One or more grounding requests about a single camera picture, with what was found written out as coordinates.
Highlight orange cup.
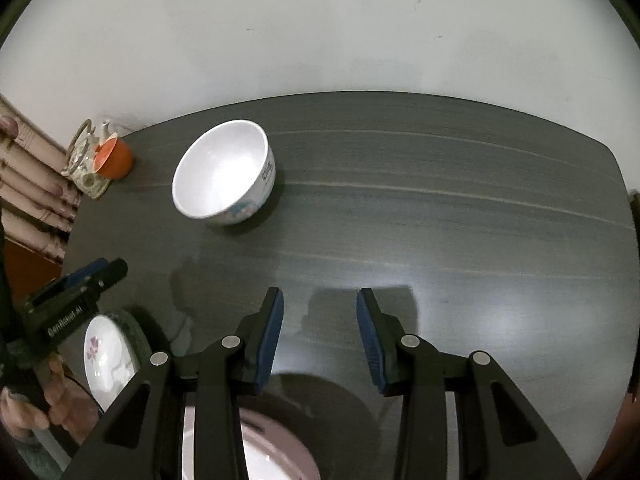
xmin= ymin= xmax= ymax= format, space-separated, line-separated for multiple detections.
xmin=94 ymin=134 xmax=135 ymax=180

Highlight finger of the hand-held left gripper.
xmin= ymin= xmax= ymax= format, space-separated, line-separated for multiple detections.
xmin=92 ymin=258 xmax=129 ymax=289
xmin=62 ymin=258 xmax=109 ymax=287

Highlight beige bamboo print curtain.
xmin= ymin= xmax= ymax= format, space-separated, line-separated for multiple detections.
xmin=0 ymin=94 xmax=82 ymax=267

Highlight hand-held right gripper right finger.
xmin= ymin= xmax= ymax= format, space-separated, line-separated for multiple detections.
xmin=355 ymin=287 xmax=584 ymax=480

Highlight thin black cable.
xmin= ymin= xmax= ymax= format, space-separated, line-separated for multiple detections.
xmin=64 ymin=374 xmax=105 ymax=415

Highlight white plate pink flowers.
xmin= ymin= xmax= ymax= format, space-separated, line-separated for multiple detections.
xmin=83 ymin=313 xmax=142 ymax=414

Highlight person's left hand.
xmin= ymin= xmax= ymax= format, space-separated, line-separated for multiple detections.
xmin=0 ymin=354 xmax=103 ymax=442

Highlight floral teapot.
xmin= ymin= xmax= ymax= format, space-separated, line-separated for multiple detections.
xmin=60 ymin=118 xmax=119 ymax=199

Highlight white bowl blue print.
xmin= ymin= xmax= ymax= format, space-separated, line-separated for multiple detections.
xmin=172 ymin=119 xmax=277 ymax=226

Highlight brown wooden cabinet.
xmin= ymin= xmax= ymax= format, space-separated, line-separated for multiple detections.
xmin=4 ymin=237 xmax=68 ymax=307

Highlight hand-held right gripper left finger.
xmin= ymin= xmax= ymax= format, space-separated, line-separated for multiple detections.
xmin=62 ymin=287 xmax=285 ymax=480

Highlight pink bowl white inside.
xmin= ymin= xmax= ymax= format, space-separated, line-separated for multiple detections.
xmin=182 ymin=406 xmax=322 ymax=480

